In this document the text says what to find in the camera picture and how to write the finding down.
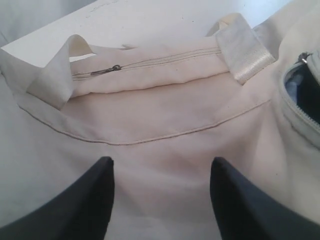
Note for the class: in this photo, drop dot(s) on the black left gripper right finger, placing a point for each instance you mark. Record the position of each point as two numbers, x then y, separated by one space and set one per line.
244 212

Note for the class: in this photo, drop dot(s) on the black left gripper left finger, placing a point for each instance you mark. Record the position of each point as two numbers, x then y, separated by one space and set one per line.
81 212

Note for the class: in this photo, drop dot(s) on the beige fabric duffel bag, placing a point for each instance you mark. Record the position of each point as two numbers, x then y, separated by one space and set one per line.
248 95

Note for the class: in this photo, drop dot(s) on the dark front pocket zipper pull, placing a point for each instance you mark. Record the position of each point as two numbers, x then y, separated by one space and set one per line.
107 70

